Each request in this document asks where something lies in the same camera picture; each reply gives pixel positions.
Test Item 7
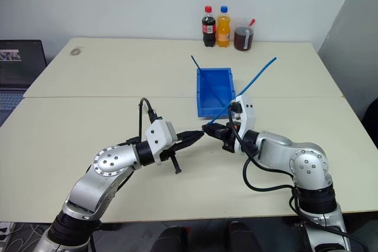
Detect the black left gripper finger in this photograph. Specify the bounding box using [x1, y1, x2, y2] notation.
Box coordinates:
[180, 130, 206, 142]
[176, 137, 202, 151]

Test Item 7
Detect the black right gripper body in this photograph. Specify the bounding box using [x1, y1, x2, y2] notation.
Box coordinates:
[221, 122, 237, 153]

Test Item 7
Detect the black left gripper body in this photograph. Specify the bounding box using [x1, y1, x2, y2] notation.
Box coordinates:
[161, 135, 184, 175]

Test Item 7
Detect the blue cable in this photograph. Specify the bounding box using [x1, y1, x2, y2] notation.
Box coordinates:
[206, 55, 278, 125]
[190, 54, 227, 108]

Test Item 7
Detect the blue plastic bin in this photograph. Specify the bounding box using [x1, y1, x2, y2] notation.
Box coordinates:
[195, 67, 237, 118]

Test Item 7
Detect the jar of dark liquid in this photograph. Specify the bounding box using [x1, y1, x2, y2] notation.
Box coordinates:
[233, 17, 256, 52]

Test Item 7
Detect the cola bottle red cap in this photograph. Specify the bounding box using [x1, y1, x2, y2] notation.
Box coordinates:
[201, 5, 217, 48]

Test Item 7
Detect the orange soda bottle blue cap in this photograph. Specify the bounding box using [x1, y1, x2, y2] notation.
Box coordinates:
[216, 5, 232, 48]

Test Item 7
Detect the black chair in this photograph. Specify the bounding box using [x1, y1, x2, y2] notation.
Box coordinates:
[362, 97, 378, 150]

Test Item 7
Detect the dark laptop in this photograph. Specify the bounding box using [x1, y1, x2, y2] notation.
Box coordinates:
[0, 39, 48, 123]

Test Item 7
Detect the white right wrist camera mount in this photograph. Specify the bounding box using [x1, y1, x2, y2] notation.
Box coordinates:
[234, 93, 257, 156]

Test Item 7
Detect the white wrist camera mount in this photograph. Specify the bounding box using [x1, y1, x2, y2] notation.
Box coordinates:
[234, 93, 257, 156]
[145, 120, 178, 166]

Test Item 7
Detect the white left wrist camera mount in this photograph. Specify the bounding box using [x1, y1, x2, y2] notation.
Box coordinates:
[145, 120, 178, 166]

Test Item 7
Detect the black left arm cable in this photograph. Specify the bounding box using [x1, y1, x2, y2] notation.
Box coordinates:
[116, 97, 162, 147]

